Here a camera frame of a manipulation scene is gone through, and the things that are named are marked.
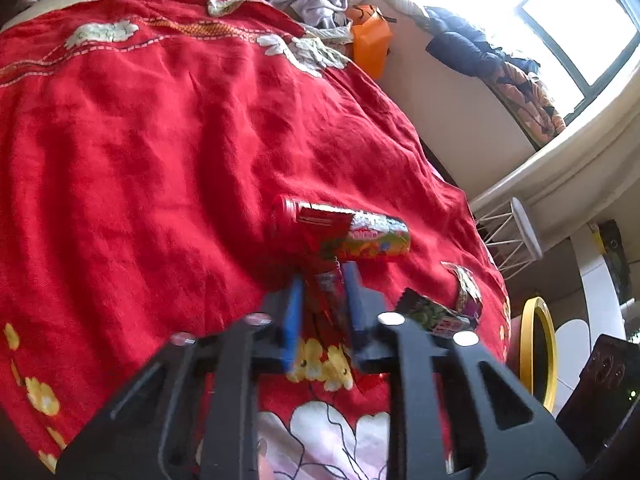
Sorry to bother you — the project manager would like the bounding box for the red floral blanket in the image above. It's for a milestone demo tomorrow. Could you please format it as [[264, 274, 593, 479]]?
[[1, 0, 510, 471]]

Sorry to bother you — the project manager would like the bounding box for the white rounded drawer cabinet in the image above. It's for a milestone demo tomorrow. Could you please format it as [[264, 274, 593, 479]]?
[[552, 318, 591, 416]]

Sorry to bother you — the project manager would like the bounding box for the black green snack packet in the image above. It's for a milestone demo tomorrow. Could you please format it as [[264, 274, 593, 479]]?
[[395, 287, 477, 338]]

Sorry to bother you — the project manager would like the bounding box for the purple foil snack wrapper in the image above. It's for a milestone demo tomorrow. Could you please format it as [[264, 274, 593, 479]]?
[[440, 261, 483, 322]]

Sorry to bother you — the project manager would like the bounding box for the dark navy jacket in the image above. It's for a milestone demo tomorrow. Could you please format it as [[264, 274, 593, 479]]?
[[424, 6, 540, 79]]

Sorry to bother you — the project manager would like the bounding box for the cream window curtain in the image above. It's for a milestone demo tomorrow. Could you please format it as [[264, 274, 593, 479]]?
[[470, 52, 639, 249]]

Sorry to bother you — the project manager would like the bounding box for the white wire frame stool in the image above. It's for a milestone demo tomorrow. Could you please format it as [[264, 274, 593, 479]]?
[[475, 197, 544, 281]]

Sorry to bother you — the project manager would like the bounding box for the orange floral quilt on sill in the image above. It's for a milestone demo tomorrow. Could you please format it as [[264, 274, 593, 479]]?
[[485, 62, 566, 150]]

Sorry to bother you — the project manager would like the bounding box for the yellow rimmed black trash bin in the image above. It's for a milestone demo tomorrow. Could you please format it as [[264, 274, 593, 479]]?
[[518, 296, 558, 412]]

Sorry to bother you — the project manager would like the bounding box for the orange paper bag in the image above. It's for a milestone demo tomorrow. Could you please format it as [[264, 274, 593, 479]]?
[[346, 4, 393, 80]]

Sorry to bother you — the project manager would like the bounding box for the white desk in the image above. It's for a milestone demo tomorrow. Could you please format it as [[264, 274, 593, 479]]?
[[570, 223, 624, 327]]

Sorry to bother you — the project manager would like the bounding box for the red candy tube wrapper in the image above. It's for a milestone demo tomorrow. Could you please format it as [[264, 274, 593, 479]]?
[[271, 196, 411, 261]]

